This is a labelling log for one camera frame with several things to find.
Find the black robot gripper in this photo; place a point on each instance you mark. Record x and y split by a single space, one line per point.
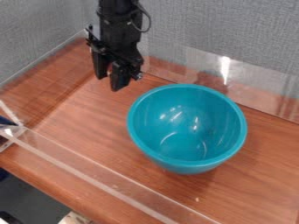
114 40

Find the blue plastic bowl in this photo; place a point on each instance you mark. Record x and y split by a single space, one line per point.
187 127

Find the clear acrylic left barrier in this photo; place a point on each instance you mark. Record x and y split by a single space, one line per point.
78 36

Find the clear acrylic barrier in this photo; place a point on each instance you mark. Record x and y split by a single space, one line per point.
253 86
78 36
82 183

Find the clear acrylic back barrier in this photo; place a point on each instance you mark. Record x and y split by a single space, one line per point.
253 86

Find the clear acrylic front barrier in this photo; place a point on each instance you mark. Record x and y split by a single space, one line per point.
82 183

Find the clear acrylic left bracket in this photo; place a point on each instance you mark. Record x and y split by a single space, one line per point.
10 122

